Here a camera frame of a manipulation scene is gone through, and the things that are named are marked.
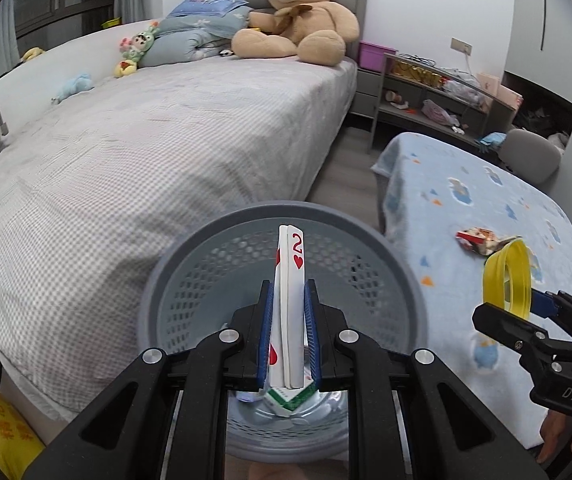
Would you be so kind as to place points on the small brown cup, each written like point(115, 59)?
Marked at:
point(392, 96)

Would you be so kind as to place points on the grey shelf desk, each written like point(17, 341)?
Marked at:
point(406, 117)

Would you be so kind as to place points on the pink plastic bag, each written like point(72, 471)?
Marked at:
point(438, 112)

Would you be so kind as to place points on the grey round chair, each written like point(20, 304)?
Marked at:
point(531, 157)

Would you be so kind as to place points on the grey checked bed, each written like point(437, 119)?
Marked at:
point(140, 160)

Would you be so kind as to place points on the light blue printed blanket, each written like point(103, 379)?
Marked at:
point(466, 195)

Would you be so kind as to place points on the grey nightstand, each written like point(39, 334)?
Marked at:
point(363, 92)

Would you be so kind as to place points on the yellow plastic bag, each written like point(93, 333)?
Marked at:
point(0, 430)

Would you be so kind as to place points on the blue printed pillow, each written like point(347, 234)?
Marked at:
point(205, 5)

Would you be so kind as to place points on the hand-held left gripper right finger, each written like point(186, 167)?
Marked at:
point(313, 340)

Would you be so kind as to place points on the yellow plush toy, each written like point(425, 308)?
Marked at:
point(32, 54)

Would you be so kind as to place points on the light blue plush toy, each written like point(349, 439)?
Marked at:
point(73, 87)

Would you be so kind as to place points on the white wardrobe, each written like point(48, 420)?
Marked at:
point(526, 20)

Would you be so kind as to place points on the red snack wrapper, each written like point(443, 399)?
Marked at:
point(478, 240)

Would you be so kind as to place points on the purple storage box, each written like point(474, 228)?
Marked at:
point(377, 56)

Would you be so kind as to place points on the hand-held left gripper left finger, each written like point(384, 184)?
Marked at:
point(264, 340)

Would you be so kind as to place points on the person's right hand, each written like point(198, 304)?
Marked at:
point(553, 435)

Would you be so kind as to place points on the white playing card box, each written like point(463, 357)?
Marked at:
point(291, 310)

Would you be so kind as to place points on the large tan teddy bear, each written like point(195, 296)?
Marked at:
point(316, 25)

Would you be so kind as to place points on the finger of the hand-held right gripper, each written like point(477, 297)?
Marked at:
point(543, 305)
point(508, 327)

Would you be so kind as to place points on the gold packaged box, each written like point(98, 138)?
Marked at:
point(418, 74)

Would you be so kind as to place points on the yellow tape roll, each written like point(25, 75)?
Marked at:
point(493, 285)

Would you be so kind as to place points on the green hooded plush doll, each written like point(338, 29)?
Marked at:
point(138, 45)

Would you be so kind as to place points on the pink cardboard box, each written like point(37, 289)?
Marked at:
point(503, 92)

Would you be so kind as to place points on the light blue floral quilt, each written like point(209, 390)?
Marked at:
point(180, 42)

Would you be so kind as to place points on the wall socket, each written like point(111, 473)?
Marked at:
point(461, 46)

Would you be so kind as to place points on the grey perforated wastebasket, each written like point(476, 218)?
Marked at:
point(205, 280)

